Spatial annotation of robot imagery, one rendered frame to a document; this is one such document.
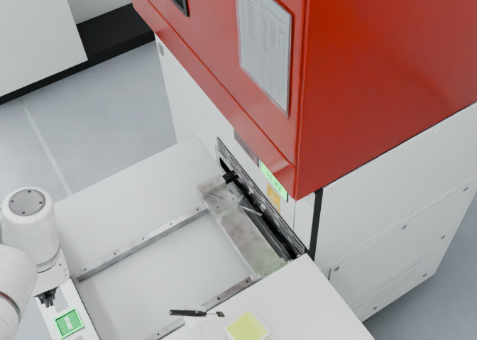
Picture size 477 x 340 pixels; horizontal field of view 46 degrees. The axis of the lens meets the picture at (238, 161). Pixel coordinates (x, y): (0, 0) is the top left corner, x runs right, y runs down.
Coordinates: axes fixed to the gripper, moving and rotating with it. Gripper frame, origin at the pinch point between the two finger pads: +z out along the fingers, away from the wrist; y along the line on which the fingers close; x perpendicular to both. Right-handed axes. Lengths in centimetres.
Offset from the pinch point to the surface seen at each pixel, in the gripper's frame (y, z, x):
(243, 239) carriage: -53, 13, -1
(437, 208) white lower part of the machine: -114, 14, 16
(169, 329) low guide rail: -25.4, 21.6, 9.5
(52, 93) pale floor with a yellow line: -55, 102, -185
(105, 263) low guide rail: -19.4, 23.5, -17.0
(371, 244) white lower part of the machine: -87, 16, 16
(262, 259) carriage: -54, 13, 7
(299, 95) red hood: -44, -53, 14
